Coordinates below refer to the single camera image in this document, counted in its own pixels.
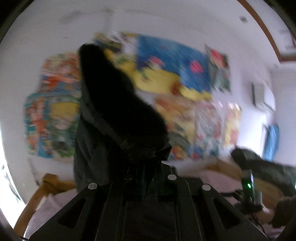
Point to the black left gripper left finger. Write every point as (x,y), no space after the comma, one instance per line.
(96,213)

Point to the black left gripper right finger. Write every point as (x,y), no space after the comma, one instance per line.
(189,209)

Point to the black puffer jacket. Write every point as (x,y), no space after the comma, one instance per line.
(117,133)

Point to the right forearm dark sleeve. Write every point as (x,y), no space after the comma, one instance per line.
(283,212)

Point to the pink bed sheet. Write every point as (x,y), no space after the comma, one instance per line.
(212,175)

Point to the dark green garment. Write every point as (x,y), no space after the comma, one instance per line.
(281,176)

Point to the blue hanging cloth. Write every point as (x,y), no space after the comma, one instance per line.
(271,142)

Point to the bright window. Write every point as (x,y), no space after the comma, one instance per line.
(11,202)

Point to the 2024 collage poster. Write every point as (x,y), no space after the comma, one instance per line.
(209,125)

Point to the yellow pink poster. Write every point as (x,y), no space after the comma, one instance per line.
(231,124)

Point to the black fish flower painting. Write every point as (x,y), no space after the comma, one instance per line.
(180,117)

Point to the anime girl drawing poster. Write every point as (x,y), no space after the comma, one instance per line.
(52,112)

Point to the white air conditioner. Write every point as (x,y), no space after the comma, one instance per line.
(258,91)

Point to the red flower dark painting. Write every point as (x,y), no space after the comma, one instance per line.
(219,70)

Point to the fruit juice drawing poster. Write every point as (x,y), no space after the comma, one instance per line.
(120,48)

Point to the wooden bed frame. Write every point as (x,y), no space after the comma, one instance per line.
(52,185)

